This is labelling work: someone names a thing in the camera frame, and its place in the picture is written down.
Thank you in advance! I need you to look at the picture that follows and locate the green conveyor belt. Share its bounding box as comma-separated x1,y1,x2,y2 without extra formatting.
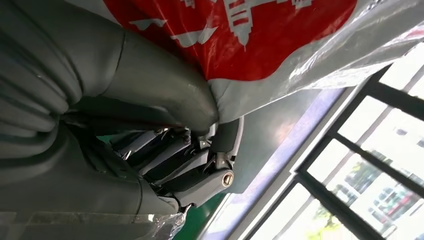
173,193,228,240

